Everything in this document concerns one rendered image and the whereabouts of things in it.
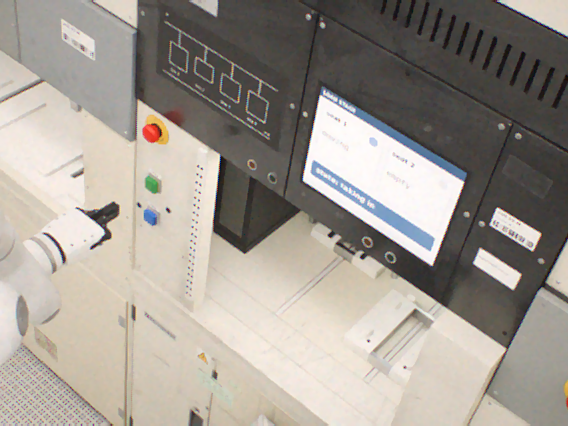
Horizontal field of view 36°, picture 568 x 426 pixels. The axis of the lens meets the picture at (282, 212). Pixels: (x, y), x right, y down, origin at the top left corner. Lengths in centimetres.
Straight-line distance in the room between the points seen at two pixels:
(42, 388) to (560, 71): 222
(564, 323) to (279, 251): 104
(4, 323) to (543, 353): 82
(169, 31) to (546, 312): 83
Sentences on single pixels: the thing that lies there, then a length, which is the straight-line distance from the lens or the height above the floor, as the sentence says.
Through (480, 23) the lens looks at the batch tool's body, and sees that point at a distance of 124.
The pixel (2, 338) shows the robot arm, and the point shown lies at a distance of 128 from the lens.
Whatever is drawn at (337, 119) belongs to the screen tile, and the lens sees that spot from 146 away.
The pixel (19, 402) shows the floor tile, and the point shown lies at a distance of 303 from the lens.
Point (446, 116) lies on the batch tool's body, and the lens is 133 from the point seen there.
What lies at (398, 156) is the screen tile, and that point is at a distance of 142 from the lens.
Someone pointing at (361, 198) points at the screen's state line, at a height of 151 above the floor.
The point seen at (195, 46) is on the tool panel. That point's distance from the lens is 163.
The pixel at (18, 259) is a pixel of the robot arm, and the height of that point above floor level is 136.
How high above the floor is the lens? 253
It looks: 44 degrees down
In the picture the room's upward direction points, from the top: 11 degrees clockwise
